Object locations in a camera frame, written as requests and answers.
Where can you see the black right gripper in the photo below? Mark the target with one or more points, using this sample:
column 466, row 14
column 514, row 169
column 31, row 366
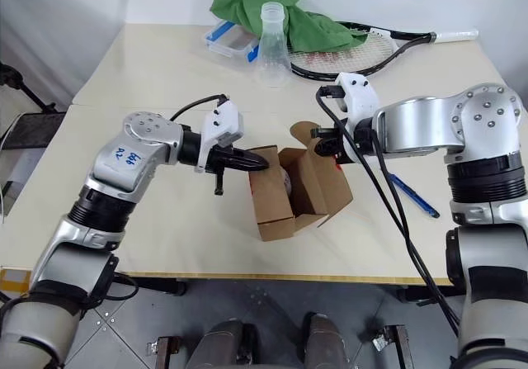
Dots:
column 341, row 146

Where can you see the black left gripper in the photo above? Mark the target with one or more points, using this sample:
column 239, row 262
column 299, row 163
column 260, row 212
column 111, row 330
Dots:
column 220, row 160

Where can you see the brown cardboard box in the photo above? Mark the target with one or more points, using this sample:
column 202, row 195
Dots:
column 272, row 204

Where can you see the blue pen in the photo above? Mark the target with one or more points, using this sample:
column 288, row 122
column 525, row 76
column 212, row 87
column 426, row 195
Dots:
column 414, row 197

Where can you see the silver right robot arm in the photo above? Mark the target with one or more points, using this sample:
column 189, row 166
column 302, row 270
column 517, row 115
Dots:
column 453, row 125

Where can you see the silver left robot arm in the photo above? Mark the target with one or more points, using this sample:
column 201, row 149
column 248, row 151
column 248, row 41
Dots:
column 115, row 171

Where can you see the clear container with blue lid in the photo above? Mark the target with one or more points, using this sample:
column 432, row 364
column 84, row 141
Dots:
column 231, row 41

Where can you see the black white tennis racket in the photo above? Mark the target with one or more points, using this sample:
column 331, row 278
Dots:
column 371, row 61

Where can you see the clear plastic conical flask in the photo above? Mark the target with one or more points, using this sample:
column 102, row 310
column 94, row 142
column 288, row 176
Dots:
column 273, row 55

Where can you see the black table foot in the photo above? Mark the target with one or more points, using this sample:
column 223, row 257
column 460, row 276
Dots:
column 414, row 294
column 173, row 286

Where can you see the dark rounded shape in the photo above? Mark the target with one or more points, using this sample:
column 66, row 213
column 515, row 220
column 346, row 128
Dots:
column 332, row 342
column 224, row 346

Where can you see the black floor mat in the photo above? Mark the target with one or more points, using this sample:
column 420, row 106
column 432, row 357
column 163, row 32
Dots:
column 33, row 131

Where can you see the black tripod stand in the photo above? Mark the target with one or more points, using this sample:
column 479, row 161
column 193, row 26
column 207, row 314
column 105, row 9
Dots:
column 24, row 90

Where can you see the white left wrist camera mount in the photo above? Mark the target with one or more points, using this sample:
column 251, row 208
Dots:
column 222, row 125

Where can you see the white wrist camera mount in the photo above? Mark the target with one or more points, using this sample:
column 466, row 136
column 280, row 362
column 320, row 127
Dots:
column 356, row 96
column 222, row 125

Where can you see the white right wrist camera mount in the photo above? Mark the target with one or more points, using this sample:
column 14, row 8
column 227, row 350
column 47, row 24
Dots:
column 356, row 96

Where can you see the metal caster bracket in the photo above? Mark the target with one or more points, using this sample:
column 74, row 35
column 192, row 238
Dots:
column 165, row 352
column 392, row 346

